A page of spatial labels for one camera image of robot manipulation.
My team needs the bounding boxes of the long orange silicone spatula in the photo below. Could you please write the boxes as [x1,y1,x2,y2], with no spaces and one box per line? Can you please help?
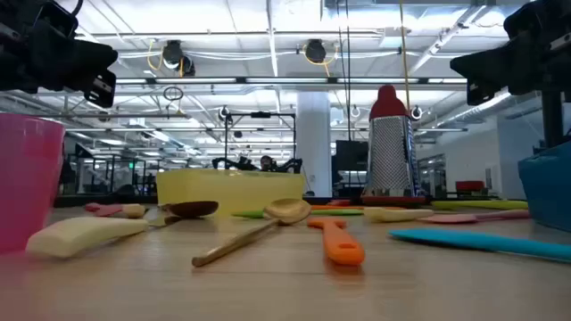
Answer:
[306,217,366,267]

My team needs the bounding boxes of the black background screen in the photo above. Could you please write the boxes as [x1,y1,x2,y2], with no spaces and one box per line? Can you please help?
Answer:
[334,139,370,197]

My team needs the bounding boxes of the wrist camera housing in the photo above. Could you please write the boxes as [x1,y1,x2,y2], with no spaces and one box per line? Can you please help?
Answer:
[503,0,554,37]
[34,0,80,42]

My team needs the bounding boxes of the green silicone spatula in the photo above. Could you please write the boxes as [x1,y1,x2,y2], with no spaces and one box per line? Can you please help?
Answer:
[231,208,365,219]

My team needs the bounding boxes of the red background seat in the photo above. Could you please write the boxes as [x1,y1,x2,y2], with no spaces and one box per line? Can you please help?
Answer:
[454,179,486,193]

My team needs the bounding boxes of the red silicone spatula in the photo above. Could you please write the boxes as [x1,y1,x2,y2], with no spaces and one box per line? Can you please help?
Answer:
[84,202,124,218]

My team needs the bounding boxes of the left wrist camera housing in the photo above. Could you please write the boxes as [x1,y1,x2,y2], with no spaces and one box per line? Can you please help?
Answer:
[34,0,80,42]

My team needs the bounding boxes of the black hanging cable reel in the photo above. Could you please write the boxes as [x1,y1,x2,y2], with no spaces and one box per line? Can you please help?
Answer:
[304,38,327,64]
[161,39,196,78]

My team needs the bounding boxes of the light green silicone spoon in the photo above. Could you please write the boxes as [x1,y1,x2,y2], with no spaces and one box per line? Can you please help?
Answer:
[430,200,530,211]

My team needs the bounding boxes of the blue plastic tray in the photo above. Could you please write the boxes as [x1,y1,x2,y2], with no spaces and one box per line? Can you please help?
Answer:
[517,141,571,234]

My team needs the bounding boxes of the blue silicone spatula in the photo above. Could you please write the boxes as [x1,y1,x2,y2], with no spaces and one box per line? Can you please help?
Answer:
[387,228,571,264]

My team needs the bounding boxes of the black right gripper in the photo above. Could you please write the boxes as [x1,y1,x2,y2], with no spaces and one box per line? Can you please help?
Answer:
[449,17,571,107]

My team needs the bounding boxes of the dark wooden spoon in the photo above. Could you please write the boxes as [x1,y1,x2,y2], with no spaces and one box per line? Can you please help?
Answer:
[160,201,219,219]

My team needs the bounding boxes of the knife with cream handle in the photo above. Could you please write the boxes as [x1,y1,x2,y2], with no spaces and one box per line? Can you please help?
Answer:
[25,215,184,259]
[119,203,147,219]
[363,206,434,224]

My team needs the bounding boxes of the right wrist camera housing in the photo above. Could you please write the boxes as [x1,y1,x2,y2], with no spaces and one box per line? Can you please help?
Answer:
[503,0,554,37]

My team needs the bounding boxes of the red-pink translucent plastic tray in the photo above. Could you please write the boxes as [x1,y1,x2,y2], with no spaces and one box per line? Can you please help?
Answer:
[0,112,67,255]

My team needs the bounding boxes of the silver ventilation duct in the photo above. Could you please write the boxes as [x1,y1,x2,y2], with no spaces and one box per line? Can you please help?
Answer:
[427,91,514,130]

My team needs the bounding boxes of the white room column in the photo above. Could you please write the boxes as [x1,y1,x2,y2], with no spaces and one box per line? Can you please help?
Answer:
[296,91,333,197]

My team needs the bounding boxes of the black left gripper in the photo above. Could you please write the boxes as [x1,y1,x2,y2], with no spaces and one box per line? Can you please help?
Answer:
[0,17,120,109]

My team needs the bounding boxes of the yellow translucent plastic tray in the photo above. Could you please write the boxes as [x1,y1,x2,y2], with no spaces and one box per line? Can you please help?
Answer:
[155,168,307,218]

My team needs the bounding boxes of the metal box grater red handle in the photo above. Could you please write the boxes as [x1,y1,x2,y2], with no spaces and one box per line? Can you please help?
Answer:
[360,84,428,207]

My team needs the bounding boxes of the pink silicone spatula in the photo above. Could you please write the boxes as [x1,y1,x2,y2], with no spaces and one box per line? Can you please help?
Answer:
[417,210,532,225]

